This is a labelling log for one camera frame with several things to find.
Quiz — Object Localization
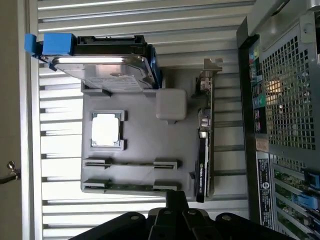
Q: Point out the white rounded block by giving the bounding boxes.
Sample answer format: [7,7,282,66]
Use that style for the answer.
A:
[155,87,188,125]

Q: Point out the grey printed parts rack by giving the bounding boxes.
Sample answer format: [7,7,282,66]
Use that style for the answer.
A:
[79,65,216,202]

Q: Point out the small metal key lock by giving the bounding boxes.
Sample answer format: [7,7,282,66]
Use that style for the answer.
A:
[0,160,22,185]

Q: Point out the grey open PC case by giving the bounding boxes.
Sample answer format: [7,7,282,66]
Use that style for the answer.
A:
[235,0,320,240]

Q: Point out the black graphics card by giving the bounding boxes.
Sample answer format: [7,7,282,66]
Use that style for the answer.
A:
[190,57,224,203]

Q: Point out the hard disk with blue caddy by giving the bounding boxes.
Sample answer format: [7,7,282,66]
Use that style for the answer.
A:
[24,33,164,92]

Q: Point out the blue plastic card latch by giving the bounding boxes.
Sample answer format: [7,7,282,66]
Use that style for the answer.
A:
[296,193,320,209]

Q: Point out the green RAM stick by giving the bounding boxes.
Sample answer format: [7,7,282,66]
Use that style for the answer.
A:
[84,183,181,191]

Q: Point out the silver CPU chip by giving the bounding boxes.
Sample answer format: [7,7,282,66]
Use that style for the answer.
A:
[90,112,123,149]

